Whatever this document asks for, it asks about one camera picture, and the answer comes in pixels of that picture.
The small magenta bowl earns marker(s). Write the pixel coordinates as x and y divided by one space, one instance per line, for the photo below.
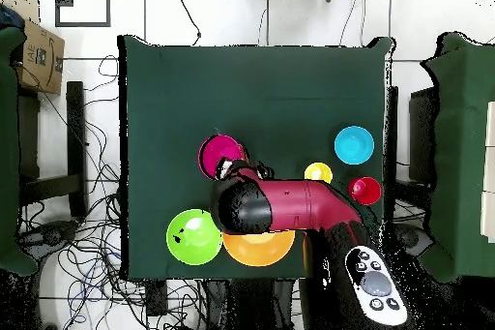
218 150

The small light blue bowl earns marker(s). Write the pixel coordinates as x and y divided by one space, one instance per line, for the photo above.
354 145

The red cup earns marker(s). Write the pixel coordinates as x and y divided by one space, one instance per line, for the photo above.
365 190

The yellow cup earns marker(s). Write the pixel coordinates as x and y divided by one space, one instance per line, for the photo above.
318 171

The white box stack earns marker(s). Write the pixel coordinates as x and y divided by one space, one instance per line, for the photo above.
489 171

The green cloth-covered table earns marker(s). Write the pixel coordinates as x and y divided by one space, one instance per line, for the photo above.
7 152
460 152

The large orange-yellow bowl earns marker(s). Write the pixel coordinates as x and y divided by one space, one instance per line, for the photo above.
257 250

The cardboard box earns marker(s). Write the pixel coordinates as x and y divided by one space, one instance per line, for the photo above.
40 59

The dark green tablecloth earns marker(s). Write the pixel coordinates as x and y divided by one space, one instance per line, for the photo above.
251 94

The black square frame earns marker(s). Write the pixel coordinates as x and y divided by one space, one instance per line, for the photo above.
83 25

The large green bowl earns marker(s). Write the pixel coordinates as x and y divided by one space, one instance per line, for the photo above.
189 245

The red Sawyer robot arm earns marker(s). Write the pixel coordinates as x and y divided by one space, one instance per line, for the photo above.
301 206

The black metal stand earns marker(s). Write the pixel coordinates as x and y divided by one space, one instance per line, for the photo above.
76 132

